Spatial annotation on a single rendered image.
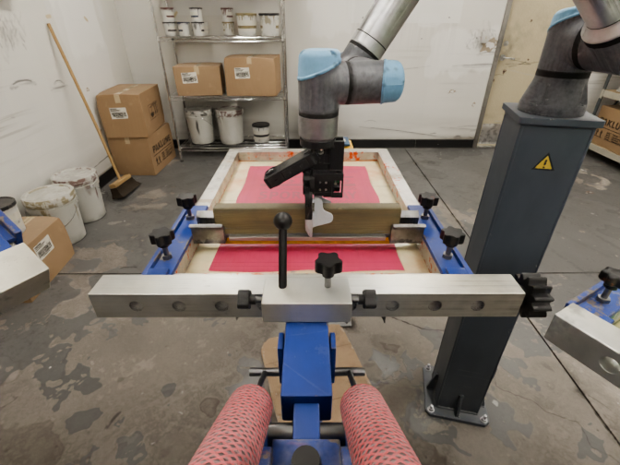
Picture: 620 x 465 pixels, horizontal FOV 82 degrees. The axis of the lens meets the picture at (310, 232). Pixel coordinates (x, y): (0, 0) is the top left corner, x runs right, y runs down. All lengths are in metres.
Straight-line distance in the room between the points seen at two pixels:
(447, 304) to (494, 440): 1.18
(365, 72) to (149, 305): 0.53
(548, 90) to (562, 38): 0.11
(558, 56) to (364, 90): 0.54
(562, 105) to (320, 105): 0.63
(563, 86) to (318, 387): 0.90
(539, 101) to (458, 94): 3.68
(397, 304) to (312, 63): 0.42
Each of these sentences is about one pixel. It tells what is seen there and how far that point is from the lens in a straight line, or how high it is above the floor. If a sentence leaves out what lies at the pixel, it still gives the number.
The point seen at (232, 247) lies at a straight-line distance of 0.84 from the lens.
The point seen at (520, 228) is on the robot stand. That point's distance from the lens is 1.18.
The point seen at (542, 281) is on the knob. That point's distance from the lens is 0.68.
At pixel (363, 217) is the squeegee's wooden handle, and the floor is 1.04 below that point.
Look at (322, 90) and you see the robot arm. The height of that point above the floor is 1.30.
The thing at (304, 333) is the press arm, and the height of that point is 1.04.
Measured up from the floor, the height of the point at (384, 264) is 0.96.
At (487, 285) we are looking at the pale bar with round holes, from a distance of 0.64.
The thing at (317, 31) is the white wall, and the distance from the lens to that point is 4.37.
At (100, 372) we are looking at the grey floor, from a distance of 2.02.
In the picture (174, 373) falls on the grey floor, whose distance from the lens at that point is 1.88.
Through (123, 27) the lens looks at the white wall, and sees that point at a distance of 4.79.
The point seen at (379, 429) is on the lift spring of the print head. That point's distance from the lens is 0.33.
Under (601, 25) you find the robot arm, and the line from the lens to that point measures 0.96.
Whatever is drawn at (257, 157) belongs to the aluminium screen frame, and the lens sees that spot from 1.34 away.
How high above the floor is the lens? 1.41
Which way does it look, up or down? 31 degrees down
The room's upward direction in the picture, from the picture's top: straight up
